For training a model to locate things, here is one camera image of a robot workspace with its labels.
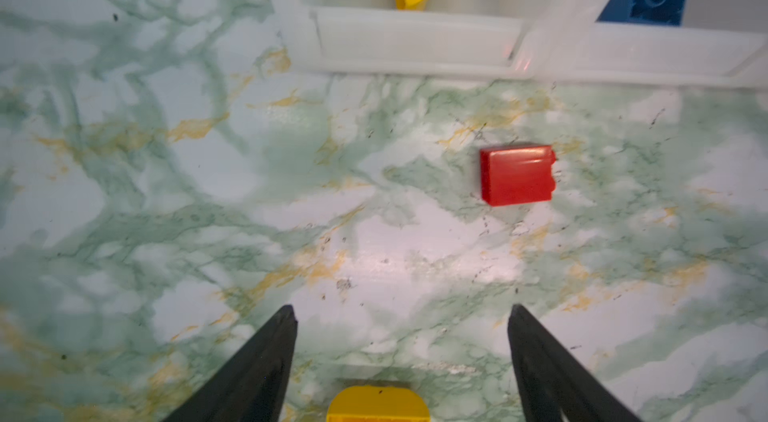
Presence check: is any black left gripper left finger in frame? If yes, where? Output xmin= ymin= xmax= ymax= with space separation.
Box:
xmin=165 ymin=305 xmax=298 ymax=422

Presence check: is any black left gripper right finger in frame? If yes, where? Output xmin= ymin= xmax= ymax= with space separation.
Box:
xmin=507 ymin=304 xmax=640 ymax=422

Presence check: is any yellow curved brick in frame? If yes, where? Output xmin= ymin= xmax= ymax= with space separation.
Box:
xmin=326 ymin=385 xmax=431 ymax=422

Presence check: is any small red square brick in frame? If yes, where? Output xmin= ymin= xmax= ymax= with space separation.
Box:
xmin=479 ymin=144 xmax=556 ymax=207

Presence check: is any left white plastic bin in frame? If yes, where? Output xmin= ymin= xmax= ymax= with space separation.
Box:
xmin=284 ymin=0 xmax=529 ymax=78

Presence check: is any white plastic bin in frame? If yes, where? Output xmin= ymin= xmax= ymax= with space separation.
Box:
xmin=508 ymin=0 xmax=767 ymax=88
xmin=284 ymin=0 xmax=529 ymax=78

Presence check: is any middle white plastic bin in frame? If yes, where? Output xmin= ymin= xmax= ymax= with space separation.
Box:
xmin=508 ymin=0 xmax=767 ymax=88

